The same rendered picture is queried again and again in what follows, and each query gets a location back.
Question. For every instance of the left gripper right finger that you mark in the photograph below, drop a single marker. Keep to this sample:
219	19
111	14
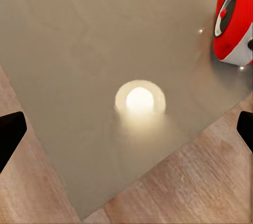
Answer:
245	128

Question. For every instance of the coffee table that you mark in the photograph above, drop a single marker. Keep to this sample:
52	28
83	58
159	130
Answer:
113	87

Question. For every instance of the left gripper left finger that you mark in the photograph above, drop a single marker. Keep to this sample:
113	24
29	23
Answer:
12	129

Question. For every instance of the radio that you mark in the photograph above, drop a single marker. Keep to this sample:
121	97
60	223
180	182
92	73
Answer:
233	32

